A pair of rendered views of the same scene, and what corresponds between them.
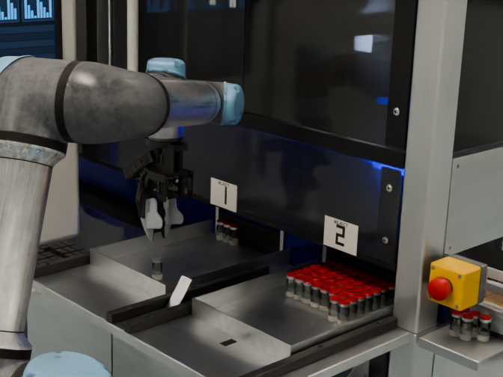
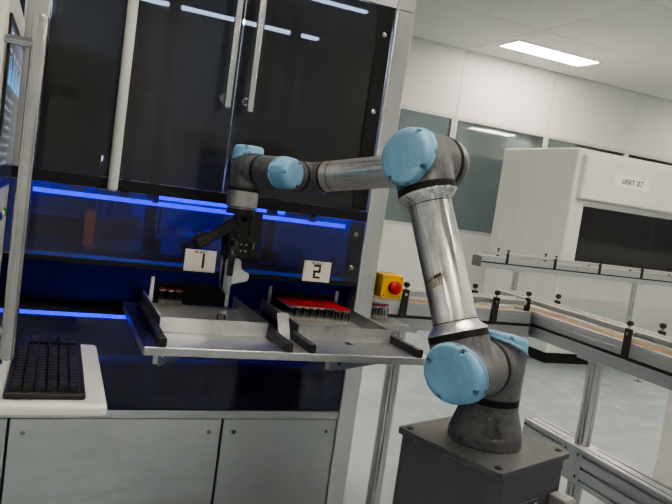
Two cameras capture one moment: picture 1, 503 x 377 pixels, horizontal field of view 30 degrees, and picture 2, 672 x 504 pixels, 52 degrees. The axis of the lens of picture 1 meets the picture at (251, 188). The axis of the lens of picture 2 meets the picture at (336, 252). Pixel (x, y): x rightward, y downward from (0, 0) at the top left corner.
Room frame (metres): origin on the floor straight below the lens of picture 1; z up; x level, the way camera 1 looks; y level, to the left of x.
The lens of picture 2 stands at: (0.97, 1.66, 1.25)
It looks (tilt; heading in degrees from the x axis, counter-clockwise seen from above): 5 degrees down; 291
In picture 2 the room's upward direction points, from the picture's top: 8 degrees clockwise
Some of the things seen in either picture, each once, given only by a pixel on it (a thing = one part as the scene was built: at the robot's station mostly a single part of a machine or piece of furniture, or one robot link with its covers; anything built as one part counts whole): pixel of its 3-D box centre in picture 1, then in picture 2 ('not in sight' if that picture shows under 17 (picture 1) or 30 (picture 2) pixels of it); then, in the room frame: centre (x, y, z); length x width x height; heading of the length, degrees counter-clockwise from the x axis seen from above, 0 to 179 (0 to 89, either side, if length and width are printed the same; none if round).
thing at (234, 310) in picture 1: (305, 305); (322, 319); (1.65, -0.11, 0.90); 0.34 x 0.26 x 0.04; 134
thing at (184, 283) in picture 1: (158, 300); (289, 330); (1.62, 0.17, 0.91); 0.14 x 0.03 x 0.06; 134
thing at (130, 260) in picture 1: (190, 256); (201, 312); (1.89, 0.13, 0.90); 0.34 x 0.26 x 0.04; 134
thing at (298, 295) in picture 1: (320, 296); (317, 313); (1.68, -0.14, 0.91); 0.18 x 0.02 x 0.05; 44
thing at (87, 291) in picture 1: (218, 300); (269, 332); (1.72, 0.06, 0.87); 0.70 x 0.48 x 0.02; 44
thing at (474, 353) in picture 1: (470, 342); (380, 321); (1.57, -0.41, 0.87); 0.14 x 0.13 x 0.02; 134
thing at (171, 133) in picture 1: (165, 127); (242, 200); (1.79, 0.17, 1.20); 0.08 x 0.08 x 0.05
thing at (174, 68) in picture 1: (165, 87); (247, 168); (1.79, 0.17, 1.28); 0.09 x 0.08 x 0.11; 163
